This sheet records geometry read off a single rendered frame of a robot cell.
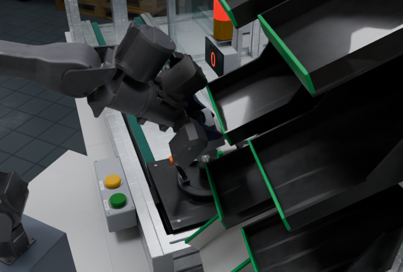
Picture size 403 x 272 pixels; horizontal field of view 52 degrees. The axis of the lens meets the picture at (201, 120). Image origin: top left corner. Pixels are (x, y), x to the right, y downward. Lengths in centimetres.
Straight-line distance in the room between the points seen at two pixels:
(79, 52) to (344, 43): 35
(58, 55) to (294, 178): 34
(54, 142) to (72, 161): 159
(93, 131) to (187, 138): 87
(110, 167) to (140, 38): 62
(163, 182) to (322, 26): 71
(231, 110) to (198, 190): 43
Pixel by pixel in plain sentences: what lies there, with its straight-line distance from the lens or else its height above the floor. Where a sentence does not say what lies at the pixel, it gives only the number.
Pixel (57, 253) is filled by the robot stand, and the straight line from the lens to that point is 86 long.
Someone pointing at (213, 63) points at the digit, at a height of 119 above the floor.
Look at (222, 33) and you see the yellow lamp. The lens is 104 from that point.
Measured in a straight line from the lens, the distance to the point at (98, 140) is 140.
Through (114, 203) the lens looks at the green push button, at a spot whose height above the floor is 97.
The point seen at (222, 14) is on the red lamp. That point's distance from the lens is 102.
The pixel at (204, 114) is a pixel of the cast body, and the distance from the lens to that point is 68.
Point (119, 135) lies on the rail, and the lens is 123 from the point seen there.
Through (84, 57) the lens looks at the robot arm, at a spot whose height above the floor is 143.
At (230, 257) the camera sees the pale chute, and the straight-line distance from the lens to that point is 81.
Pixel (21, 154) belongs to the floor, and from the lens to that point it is 290.
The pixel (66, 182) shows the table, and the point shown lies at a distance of 126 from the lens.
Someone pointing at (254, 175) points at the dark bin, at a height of 122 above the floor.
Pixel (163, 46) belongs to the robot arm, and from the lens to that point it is 56.
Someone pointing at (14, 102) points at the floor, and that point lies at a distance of 347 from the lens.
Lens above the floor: 168
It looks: 35 degrees down
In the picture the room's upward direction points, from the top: straight up
